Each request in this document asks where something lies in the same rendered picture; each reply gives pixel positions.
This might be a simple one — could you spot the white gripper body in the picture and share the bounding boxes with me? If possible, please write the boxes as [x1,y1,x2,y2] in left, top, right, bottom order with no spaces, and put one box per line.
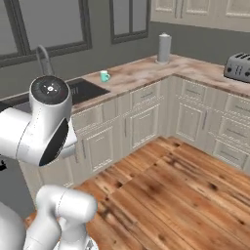
[60,124,79,160]

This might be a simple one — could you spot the black sink basin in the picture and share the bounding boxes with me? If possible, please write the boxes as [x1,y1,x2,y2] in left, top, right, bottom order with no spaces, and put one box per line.
[0,77,110,114]

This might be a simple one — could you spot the cream false drawer front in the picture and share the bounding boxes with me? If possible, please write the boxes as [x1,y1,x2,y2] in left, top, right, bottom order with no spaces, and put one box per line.
[71,103,105,132]

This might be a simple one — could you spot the narrow cream cupboard door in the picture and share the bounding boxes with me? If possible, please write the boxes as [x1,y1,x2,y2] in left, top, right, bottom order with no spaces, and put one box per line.
[116,93,132,161]

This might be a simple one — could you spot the grey dishwasher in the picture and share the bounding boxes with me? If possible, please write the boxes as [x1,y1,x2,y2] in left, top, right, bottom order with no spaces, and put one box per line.
[0,156,37,220]

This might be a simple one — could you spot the teal mug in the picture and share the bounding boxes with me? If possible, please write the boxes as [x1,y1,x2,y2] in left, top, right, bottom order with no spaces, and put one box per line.
[99,69,111,83]

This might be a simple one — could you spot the grey curved tap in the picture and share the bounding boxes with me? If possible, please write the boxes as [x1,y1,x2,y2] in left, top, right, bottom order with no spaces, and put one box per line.
[35,44,56,77]

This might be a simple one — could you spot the large dark framed window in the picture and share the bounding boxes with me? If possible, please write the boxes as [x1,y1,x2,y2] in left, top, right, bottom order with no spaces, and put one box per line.
[0,0,93,68]

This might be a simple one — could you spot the grey paper towel roll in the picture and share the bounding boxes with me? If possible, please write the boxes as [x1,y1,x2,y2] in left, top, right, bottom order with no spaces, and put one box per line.
[156,31,173,64]

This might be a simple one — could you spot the small dark framed window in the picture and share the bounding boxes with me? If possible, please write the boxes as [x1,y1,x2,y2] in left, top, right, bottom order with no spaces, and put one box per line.
[108,0,151,45]

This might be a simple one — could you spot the grey toaster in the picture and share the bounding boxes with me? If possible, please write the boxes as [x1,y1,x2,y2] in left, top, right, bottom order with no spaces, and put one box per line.
[223,52,250,84]

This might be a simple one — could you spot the grey cupboard door handle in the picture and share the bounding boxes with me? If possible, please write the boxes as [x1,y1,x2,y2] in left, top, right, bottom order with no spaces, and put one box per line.
[81,139,87,160]
[201,109,209,131]

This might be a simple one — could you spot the cream wall cupboards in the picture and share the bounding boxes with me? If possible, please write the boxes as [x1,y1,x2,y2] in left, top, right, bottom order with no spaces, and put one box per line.
[149,0,250,34]

